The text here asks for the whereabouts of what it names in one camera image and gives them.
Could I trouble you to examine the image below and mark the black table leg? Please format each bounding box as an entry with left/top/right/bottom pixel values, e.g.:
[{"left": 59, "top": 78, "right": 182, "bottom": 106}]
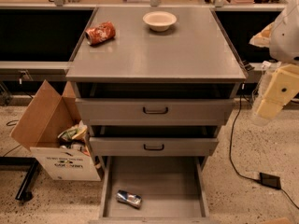
[{"left": 0, "top": 157, "right": 40, "bottom": 202}]

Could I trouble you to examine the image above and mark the cardboard box with trash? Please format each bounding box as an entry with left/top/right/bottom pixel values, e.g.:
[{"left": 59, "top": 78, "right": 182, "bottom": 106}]
[{"left": 10, "top": 80, "right": 102, "bottom": 181}]

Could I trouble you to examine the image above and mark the grey top drawer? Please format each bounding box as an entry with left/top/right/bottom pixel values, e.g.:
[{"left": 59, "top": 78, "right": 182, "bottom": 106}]
[{"left": 76, "top": 98, "right": 234, "bottom": 126}]

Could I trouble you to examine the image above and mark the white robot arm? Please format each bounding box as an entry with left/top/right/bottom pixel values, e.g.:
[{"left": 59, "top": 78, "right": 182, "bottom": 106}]
[{"left": 252, "top": 0, "right": 299, "bottom": 125}]

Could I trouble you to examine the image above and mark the grey drawer cabinet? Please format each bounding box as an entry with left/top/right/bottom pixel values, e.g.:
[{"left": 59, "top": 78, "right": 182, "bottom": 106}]
[{"left": 64, "top": 5, "right": 248, "bottom": 173}]

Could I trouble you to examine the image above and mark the crushed blue silver redbull can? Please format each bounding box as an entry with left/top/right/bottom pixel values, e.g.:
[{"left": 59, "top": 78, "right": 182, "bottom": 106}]
[{"left": 116, "top": 189, "right": 142, "bottom": 209}]

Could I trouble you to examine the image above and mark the crushed orange soda can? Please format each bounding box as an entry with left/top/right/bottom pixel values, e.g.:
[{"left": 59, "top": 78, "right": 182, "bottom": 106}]
[{"left": 85, "top": 21, "right": 116, "bottom": 46}]

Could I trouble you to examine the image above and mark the grey drawer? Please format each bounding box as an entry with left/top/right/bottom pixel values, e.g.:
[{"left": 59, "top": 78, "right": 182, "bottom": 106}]
[
  {"left": 88, "top": 157, "right": 219, "bottom": 224},
  {"left": 76, "top": 98, "right": 234, "bottom": 126},
  {"left": 89, "top": 137, "right": 218, "bottom": 157}
]

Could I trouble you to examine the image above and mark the white paper bowl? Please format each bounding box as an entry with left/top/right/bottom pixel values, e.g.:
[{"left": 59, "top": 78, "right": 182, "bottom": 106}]
[{"left": 143, "top": 11, "right": 177, "bottom": 32}]

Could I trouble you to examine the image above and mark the black power adapter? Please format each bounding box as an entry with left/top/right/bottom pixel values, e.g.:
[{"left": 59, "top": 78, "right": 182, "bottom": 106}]
[{"left": 260, "top": 173, "right": 281, "bottom": 189}]

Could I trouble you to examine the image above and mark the black floor cable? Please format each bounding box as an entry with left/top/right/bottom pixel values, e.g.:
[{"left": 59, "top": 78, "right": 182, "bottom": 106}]
[{"left": 228, "top": 93, "right": 262, "bottom": 183}]

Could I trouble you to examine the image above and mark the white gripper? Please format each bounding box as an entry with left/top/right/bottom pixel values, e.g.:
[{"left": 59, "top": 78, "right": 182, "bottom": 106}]
[{"left": 255, "top": 64, "right": 299, "bottom": 119}]

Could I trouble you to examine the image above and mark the grey bottom drawer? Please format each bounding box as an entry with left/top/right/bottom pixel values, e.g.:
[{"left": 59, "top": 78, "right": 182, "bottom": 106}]
[{"left": 88, "top": 157, "right": 219, "bottom": 224}]

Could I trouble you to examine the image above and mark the grey middle drawer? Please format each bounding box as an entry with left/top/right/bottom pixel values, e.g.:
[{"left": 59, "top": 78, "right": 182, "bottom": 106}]
[{"left": 89, "top": 137, "right": 218, "bottom": 157}]

